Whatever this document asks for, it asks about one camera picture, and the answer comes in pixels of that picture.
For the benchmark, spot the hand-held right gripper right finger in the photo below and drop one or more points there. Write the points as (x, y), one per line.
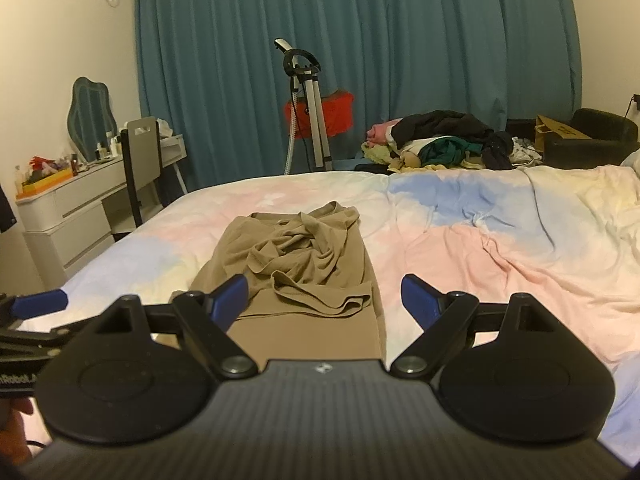
(420, 301)

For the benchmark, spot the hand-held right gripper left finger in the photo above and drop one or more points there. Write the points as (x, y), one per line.
(231, 299)

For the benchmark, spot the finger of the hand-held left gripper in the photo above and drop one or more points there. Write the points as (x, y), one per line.
(40, 303)

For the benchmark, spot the tan brown garment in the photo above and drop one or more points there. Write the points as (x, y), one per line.
(300, 260)

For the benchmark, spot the pile of clothes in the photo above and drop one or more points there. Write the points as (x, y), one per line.
(450, 127)

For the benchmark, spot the person's left hand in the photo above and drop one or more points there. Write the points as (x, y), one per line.
(12, 427)

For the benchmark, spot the pastel tie-dye blanket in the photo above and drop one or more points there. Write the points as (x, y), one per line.
(500, 260)

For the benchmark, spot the white dresser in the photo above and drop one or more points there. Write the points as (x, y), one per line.
(65, 210)

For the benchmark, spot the dark object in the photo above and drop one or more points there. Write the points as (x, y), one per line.
(6, 210)

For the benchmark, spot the orange tray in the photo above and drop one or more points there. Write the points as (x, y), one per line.
(47, 179)

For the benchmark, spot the garment steamer stand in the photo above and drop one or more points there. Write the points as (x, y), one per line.
(320, 125)

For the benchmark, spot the red bag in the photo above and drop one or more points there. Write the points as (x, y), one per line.
(338, 115)

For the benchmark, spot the brown paper bag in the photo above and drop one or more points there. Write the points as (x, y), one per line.
(547, 135)

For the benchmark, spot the black armchair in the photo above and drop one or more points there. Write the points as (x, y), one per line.
(600, 141)

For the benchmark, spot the teal curtain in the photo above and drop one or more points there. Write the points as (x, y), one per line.
(425, 35)

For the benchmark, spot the grey chair black frame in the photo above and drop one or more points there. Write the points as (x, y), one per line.
(142, 150)

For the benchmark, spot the wavy frame mirror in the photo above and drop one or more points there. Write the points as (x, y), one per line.
(90, 115)

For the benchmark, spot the wall socket with plug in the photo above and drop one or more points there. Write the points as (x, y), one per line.
(636, 101)

